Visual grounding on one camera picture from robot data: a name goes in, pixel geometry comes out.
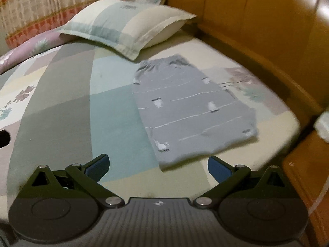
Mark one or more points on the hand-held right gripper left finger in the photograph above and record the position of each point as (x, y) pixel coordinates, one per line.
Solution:
(99, 167)

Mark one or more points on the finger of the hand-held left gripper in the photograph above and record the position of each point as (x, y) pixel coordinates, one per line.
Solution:
(3, 138)

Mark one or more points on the grey patterned sweater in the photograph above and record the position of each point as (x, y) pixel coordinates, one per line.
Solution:
(192, 108)

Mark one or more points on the purple floral quilt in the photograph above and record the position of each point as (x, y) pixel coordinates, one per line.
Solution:
(30, 46)

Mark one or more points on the patterned curtain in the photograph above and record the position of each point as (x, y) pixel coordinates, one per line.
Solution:
(51, 5)

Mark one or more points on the wooden nightstand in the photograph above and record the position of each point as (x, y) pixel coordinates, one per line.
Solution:
(308, 180)

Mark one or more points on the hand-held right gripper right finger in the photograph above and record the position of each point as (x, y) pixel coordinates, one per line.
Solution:
(218, 168)

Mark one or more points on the checked pillow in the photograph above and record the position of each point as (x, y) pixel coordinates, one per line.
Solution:
(123, 23)

